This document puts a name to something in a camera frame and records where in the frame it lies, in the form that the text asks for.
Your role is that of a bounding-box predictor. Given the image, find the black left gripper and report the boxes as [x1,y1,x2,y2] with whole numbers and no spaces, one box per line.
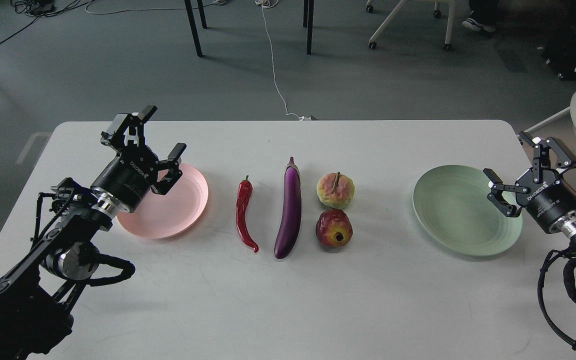
[91,105,187,214]

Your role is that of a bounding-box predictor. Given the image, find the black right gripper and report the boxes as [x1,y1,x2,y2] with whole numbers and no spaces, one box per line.
[483,131,576,235]

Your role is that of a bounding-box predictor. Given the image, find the red chili pepper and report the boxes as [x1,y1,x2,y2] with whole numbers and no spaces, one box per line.
[235,175,259,253]

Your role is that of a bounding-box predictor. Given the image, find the purple eggplant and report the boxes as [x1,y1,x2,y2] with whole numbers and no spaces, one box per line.
[274,156,302,259]

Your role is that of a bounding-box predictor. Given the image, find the yellow pink apple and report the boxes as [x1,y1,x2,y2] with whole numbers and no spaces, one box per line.
[316,172,355,210]

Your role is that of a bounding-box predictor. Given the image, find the red yellow apple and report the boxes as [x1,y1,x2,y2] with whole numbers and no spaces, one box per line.
[315,208,354,248]

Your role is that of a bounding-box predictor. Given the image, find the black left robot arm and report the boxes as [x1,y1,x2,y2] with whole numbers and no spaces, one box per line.
[0,105,186,360]

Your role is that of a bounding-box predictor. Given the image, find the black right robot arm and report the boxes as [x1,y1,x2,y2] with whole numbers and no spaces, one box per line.
[483,131,576,351]

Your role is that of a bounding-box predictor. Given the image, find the pink plate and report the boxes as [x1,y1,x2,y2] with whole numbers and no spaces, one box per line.
[117,162,210,239]

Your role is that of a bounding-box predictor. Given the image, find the light green plate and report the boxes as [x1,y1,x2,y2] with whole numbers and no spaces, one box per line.
[413,164,523,257]

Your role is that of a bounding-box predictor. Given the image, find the black table leg left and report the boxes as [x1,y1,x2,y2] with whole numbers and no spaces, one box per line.
[183,0,208,58]

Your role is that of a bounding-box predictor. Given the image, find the black table leg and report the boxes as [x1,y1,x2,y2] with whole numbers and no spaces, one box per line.
[302,0,314,56]
[183,0,208,58]

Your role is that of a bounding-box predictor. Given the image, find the black equipment case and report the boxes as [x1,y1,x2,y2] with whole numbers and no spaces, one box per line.
[542,0,576,81]

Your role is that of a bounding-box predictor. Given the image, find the white sneaker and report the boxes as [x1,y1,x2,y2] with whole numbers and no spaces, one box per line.
[461,17,497,34]

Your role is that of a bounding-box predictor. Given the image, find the white rolling chair base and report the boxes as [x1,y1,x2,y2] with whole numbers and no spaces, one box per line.
[365,0,457,52]

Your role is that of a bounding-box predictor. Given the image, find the black table leg right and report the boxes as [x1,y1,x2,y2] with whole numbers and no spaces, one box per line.
[302,0,314,56]

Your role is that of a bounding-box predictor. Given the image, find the black floor cables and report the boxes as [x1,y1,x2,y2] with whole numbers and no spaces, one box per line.
[0,0,99,60]

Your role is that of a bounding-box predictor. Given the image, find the white floor cable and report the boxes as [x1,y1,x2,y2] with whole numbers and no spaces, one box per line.
[255,0,314,121]

